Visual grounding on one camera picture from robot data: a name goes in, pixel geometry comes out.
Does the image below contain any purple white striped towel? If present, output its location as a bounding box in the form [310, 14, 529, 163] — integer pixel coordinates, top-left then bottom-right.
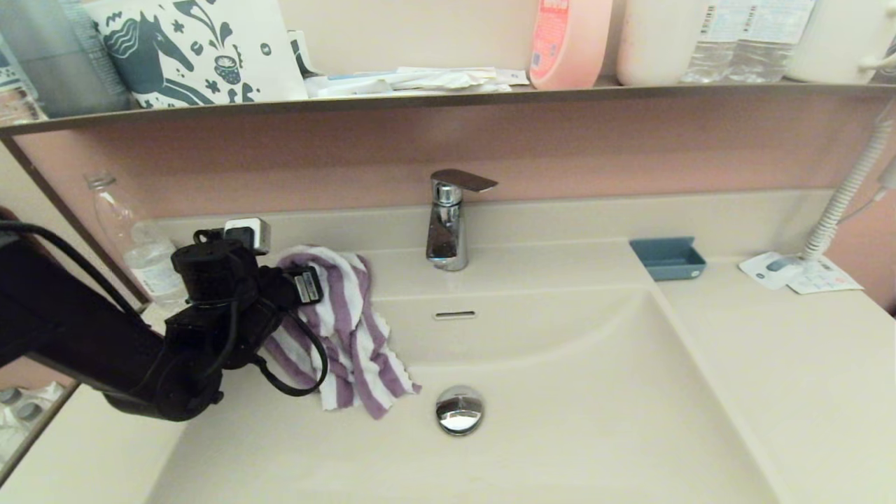
[265, 245, 423, 421]

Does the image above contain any chrome faucet lever handle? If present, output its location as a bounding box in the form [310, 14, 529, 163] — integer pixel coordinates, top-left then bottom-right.
[430, 169, 499, 193]

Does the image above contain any chrome faucet spout body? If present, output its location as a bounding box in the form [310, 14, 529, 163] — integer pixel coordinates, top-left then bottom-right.
[426, 181, 468, 272]

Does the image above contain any chrome sink drain stopper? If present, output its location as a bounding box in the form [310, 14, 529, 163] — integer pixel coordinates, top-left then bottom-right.
[435, 385, 485, 437]

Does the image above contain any beige sink basin countertop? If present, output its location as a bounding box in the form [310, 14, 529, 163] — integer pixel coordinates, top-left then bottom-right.
[0, 188, 896, 504]

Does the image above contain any clear plastic water bottle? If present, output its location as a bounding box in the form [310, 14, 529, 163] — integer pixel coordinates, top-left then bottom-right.
[84, 171, 191, 309]

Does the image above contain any flat white packet blue edge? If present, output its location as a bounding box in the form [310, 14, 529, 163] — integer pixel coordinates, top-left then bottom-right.
[304, 70, 400, 98]

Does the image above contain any crumpled white wrapper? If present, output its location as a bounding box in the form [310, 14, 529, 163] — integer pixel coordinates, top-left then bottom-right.
[391, 66, 513, 93]

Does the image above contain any plastic wrapped bottle pack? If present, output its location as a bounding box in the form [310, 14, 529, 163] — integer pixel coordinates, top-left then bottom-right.
[0, 381, 64, 466]

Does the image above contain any grey translucent container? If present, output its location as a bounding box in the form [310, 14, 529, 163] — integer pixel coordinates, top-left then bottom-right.
[0, 0, 132, 118]

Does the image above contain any small printed box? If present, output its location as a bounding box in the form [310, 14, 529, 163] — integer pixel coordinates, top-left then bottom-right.
[0, 38, 44, 123]

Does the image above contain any blue plastic soap dish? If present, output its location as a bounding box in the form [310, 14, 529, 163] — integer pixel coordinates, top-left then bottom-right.
[629, 237, 708, 282]

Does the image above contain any white round jar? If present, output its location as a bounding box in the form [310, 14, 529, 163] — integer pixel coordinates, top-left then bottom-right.
[616, 0, 711, 87]

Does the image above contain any white rounded packet teal patch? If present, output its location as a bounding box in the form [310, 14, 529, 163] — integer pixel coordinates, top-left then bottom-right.
[738, 252, 804, 291]

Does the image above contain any clear water bottle barcode label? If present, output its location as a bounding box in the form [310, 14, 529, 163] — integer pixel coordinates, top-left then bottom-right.
[728, 0, 818, 83]
[682, 0, 760, 85]

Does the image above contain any printed paper card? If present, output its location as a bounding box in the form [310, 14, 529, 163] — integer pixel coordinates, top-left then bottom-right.
[787, 255, 865, 295]

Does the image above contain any white ribbed container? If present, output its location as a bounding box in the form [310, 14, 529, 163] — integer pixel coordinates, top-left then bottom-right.
[784, 0, 896, 85]

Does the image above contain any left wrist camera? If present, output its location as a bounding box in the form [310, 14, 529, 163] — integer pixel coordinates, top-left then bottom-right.
[224, 217, 272, 256]

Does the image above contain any black left wrist cable loop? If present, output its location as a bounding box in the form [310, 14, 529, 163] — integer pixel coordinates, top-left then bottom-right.
[252, 311, 330, 398]

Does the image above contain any brown wall shelf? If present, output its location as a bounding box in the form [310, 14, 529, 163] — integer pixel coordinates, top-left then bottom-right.
[0, 79, 896, 137]

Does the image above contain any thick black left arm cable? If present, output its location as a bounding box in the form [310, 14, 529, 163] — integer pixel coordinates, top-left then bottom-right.
[0, 220, 141, 316]

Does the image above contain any white coiled hose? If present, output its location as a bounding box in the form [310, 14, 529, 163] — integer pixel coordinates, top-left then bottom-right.
[801, 105, 896, 263]

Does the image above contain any thin white cord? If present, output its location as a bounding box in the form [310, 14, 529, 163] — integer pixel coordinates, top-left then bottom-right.
[836, 185, 896, 226]

